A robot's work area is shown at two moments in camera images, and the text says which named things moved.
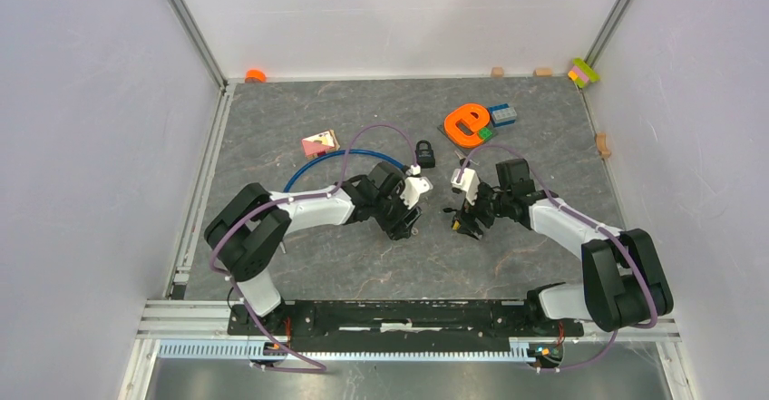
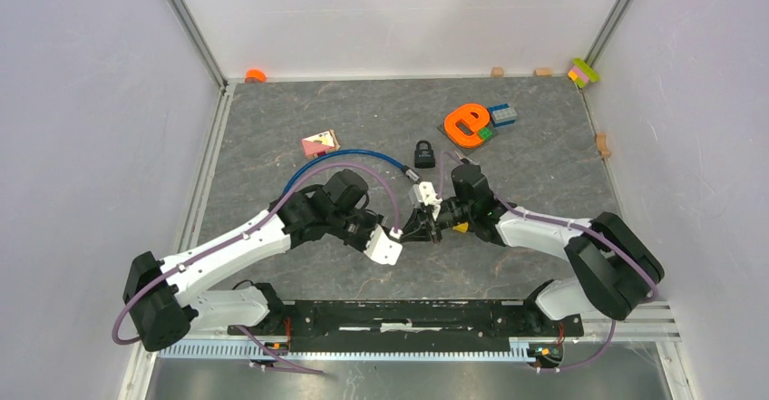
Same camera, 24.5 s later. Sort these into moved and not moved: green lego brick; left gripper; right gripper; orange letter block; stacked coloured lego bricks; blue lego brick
Moved: right gripper; left gripper
Not moved: stacked coloured lego bricks; green lego brick; blue lego brick; orange letter block
